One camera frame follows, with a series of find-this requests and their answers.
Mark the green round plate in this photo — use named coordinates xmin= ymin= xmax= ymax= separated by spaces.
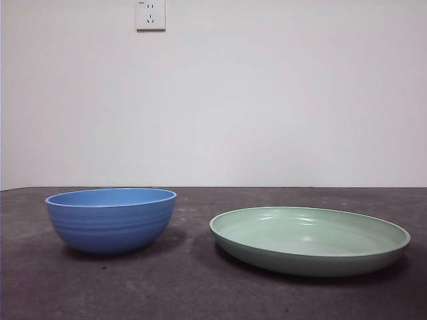
xmin=209 ymin=205 xmax=411 ymax=278

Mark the blue ribbed bowl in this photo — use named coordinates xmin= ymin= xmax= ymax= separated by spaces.
xmin=45 ymin=187 xmax=177 ymax=257

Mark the white wall socket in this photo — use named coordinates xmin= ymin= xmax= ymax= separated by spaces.
xmin=135 ymin=0 xmax=167 ymax=33

